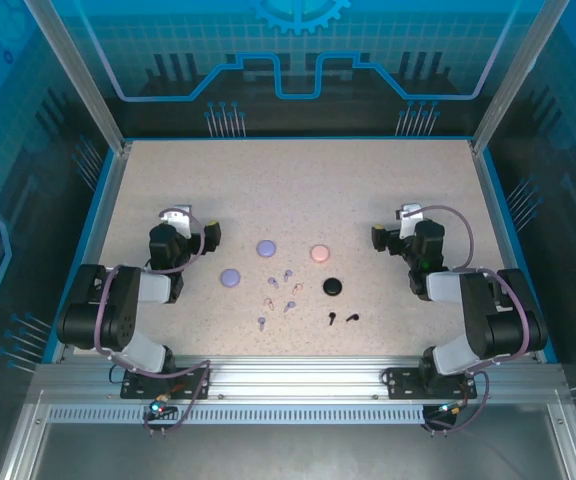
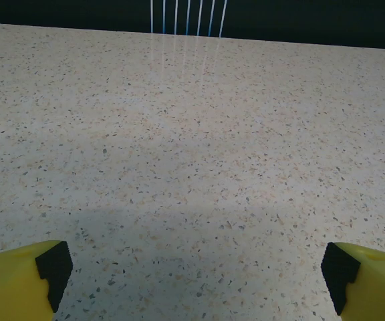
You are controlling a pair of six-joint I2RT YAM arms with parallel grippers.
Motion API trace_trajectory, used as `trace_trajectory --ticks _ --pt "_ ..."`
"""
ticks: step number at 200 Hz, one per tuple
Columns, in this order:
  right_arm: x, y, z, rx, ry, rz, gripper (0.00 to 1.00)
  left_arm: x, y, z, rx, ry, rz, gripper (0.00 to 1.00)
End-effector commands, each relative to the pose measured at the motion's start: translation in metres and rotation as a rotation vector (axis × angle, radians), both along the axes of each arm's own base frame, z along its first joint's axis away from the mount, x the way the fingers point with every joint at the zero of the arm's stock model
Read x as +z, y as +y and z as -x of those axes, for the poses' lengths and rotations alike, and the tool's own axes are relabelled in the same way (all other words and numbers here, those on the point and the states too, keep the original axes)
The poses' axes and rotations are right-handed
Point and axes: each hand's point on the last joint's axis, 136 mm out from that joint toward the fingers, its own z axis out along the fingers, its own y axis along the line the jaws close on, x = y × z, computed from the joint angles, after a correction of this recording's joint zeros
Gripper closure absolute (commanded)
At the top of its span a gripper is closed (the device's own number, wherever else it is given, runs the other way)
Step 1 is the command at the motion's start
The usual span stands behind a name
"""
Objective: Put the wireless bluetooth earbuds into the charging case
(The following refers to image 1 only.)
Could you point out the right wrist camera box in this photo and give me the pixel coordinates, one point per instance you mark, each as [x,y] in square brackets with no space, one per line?
[410,215]

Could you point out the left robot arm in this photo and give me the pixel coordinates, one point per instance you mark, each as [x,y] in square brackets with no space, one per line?
[118,310]

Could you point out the aluminium frame rail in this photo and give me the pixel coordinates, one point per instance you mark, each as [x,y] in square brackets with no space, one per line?
[293,380]

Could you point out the aluminium frame post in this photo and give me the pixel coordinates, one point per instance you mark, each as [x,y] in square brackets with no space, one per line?
[509,85]
[89,85]

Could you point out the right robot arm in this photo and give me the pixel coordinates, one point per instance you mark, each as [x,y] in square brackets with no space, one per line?
[483,310]

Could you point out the pink earbud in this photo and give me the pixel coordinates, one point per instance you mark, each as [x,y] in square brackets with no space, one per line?
[268,301]
[298,287]

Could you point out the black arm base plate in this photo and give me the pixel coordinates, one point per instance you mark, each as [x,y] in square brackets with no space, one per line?
[193,382]
[400,382]

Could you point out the small led connector board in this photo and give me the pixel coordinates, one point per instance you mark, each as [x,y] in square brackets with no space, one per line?
[448,409]
[157,410]

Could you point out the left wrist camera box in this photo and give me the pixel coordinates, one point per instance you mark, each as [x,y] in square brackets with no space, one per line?
[178,215]

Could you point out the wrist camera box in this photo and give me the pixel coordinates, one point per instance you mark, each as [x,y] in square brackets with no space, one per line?
[410,215]
[178,215]

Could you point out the purple earbud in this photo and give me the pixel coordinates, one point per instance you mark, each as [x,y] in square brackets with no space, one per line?
[272,281]
[261,321]
[288,273]
[291,304]

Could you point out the black earbud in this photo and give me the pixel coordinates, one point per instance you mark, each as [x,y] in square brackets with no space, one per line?
[354,316]
[332,316]

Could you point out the purple round earbud case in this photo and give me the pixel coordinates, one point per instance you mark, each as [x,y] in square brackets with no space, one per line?
[266,248]
[230,278]

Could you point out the pink round earbud case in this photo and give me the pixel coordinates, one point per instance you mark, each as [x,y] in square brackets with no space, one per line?
[319,253]

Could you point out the black round earbud case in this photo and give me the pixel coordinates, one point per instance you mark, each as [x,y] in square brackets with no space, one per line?
[332,286]

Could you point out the blue table edge strip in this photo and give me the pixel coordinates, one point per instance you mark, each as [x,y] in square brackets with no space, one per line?
[87,250]
[515,250]

